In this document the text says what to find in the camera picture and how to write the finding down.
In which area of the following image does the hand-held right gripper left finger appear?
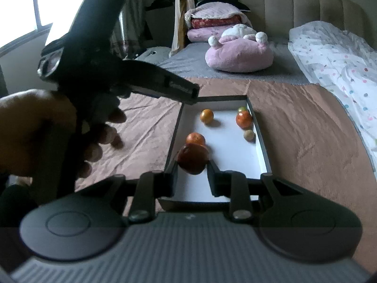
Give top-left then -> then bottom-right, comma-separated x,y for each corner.
78,159 -> 181,223

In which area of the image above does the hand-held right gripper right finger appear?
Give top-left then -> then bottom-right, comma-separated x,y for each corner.
206,159 -> 305,223

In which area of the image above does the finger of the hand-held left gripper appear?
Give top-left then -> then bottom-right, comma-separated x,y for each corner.
124,60 -> 200,105

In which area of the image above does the white cardboard box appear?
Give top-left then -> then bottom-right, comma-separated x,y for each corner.
157,95 -> 272,211

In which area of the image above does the red apple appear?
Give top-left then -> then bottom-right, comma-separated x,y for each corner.
177,143 -> 210,175

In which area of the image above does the person's left hand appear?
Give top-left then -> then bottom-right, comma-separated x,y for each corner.
0,90 -> 127,180

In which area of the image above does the grey plush toy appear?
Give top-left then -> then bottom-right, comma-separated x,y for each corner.
134,46 -> 172,63

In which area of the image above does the grey blanket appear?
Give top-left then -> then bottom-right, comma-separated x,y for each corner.
159,37 -> 313,84

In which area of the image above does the patterned curtain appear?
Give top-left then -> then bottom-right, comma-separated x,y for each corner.
102,0 -> 148,60

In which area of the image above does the pink pillow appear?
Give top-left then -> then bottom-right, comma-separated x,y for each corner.
187,27 -> 229,42

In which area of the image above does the beige hanging cloth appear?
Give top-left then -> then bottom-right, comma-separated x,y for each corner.
170,0 -> 195,58

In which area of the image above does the red patterned pillow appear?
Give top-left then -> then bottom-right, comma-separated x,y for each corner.
191,16 -> 245,29

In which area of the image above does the pink plush rabbit cushion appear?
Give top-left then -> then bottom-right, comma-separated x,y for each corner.
205,24 -> 274,73

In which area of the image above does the window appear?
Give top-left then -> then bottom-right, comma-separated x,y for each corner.
0,0 -> 98,50

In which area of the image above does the brown blanket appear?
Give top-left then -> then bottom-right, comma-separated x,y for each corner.
74,75 -> 377,242

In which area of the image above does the beige padded headboard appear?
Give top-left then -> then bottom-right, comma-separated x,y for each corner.
203,0 -> 370,50

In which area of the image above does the white dotted quilt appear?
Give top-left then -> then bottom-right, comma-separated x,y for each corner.
288,21 -> 377,173

